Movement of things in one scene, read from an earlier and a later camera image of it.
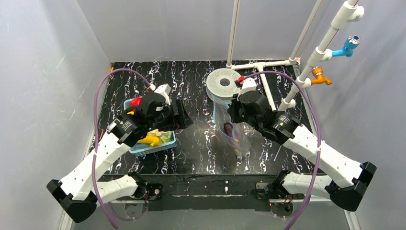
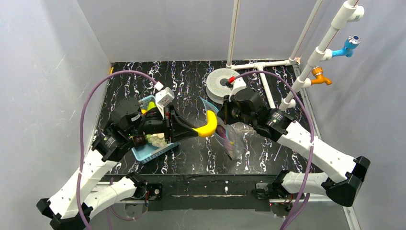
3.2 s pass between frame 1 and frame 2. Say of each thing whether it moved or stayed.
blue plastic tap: stayed
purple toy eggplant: moved
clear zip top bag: moved
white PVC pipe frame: stayed
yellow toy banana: moved
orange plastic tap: stayed
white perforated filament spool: stayed
